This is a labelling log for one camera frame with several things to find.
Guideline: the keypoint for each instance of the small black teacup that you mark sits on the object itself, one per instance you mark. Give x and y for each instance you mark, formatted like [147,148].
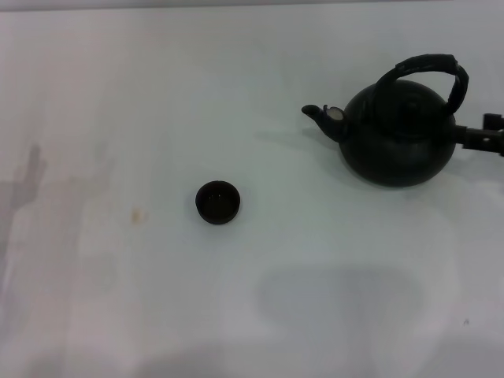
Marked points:
[217,202]

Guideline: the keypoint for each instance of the black round teapot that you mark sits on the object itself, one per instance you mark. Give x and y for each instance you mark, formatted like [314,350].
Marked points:
[393,149]

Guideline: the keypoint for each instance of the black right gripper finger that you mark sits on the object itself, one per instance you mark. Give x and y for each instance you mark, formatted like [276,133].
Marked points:
[492,120]
[478,139]

